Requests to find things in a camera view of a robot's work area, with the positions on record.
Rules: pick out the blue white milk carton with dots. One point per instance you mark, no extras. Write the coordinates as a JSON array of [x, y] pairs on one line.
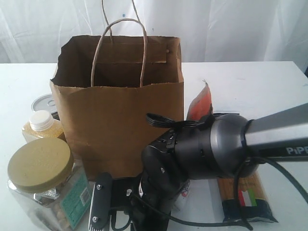
[[182, 198]]

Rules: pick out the white backdrop curtain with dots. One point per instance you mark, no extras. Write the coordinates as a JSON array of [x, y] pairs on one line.
[[33, 31]]

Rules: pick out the yellow grain bottle white cap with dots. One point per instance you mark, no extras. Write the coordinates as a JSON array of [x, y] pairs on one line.
[[41, 124]]

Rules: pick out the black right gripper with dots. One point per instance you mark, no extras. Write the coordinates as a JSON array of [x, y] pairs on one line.
[[159, 185]]

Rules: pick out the brown orange snack pouch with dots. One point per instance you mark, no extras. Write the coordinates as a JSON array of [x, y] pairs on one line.
[[201, 105]]

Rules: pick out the silver pull-tab tin can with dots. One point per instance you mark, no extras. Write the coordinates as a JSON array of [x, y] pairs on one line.
[[47, 103]]

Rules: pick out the clear jar gold lid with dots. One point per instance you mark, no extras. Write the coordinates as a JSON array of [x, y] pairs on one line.
[[49, 184]]

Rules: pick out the spaghetti pasta package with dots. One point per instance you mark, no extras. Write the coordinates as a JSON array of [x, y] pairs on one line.
[[248, 199]]

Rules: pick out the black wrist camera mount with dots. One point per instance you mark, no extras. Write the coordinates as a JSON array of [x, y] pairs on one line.
[[124, 198]]

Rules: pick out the brown paper bag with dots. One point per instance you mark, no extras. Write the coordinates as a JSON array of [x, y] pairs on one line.
[[103, 88]]

